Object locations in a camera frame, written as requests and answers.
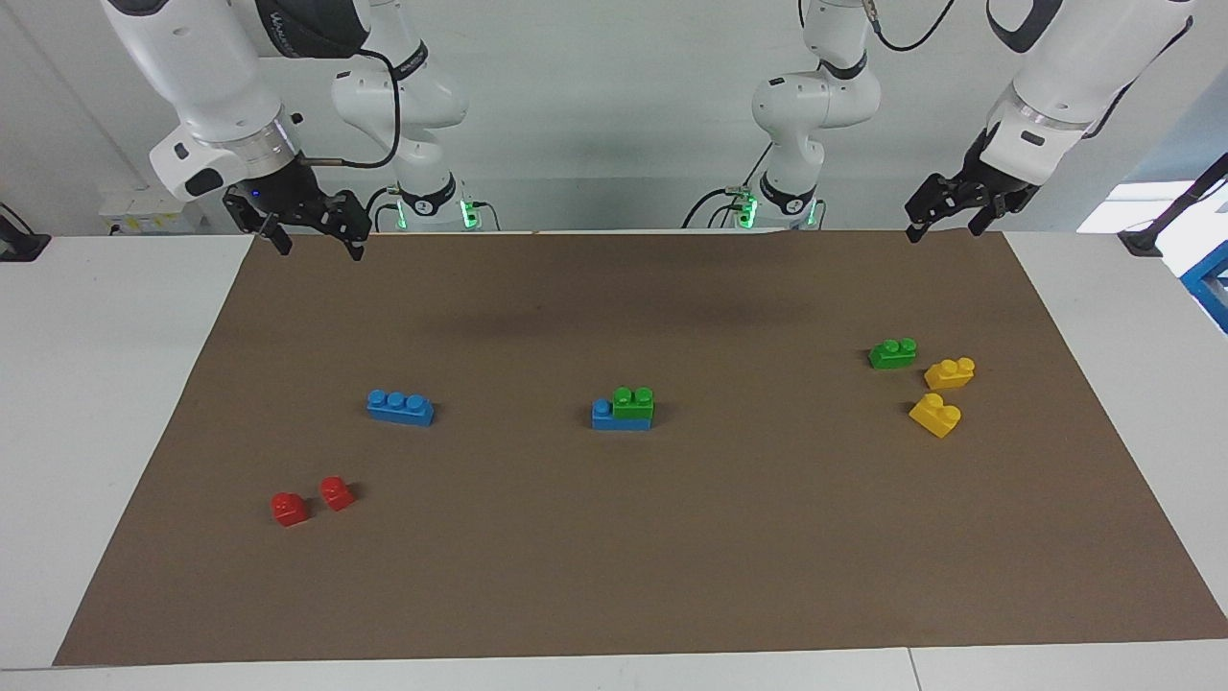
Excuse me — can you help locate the white socket box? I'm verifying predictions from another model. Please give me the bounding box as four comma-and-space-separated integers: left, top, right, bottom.
99, 187, 207, 236

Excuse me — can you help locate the brown table mat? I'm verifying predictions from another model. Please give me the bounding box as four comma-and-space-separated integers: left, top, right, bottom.
53, 230, 1228, 667

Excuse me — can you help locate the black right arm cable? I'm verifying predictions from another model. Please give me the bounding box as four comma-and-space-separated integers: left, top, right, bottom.
305, 46, 404, 171

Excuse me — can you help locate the blue three-stud block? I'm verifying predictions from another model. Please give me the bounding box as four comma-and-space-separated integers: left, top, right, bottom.
591, 398, 653, 432
366, 389, 435, 427

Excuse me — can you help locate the blue frame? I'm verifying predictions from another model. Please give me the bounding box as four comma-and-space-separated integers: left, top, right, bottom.
1180, 240, 1228, 335

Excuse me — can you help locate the black base cable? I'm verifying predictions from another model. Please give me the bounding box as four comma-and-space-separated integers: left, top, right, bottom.
365, 185, 404, 231
681, 144, 774, 229

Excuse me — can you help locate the black table clamp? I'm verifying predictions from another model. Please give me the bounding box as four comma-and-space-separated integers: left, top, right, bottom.
0, 203, 52, 262

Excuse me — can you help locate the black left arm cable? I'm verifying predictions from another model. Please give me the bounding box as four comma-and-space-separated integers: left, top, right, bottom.
866, 0, 960, 55

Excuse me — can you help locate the black clamp stand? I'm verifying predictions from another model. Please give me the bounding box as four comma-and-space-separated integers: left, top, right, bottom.
1118, 154, 1228, 258

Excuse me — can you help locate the yellow two-stud block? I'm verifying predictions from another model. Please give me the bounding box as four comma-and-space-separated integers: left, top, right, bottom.
924, 357, 977, 391
909, 393, 962, 440

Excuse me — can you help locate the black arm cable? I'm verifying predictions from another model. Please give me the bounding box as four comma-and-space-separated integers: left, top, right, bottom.
866, 0, 960, 55
305, 46, 404, 171

